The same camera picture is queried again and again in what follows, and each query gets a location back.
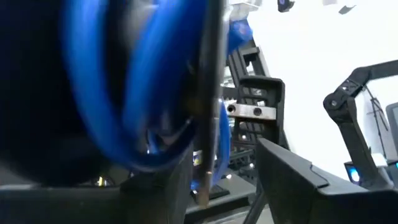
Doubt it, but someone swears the black plastic wire spool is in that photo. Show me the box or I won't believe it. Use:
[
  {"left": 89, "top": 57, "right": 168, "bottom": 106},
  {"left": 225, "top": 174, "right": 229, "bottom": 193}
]
[{"left": 0, "top": 0, "right": 225, "bottom": 210}]

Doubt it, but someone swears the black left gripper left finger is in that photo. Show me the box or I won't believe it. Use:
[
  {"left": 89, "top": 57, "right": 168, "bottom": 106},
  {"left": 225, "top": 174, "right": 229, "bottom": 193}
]
[{"left": 0, "top": 149, "right": 194, "bottom": 224}]

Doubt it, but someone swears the blue cord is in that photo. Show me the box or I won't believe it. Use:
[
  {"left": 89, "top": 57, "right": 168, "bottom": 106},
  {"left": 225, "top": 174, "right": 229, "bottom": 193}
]
[{"left": 60, "top": 0, "right": 253, "bottom": 191}]

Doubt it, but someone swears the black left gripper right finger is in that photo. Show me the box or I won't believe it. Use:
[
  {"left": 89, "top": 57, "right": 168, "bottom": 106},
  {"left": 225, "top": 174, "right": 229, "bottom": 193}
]
[{"left": 256, "top": 138, "right": 398, "bottom": 224}]

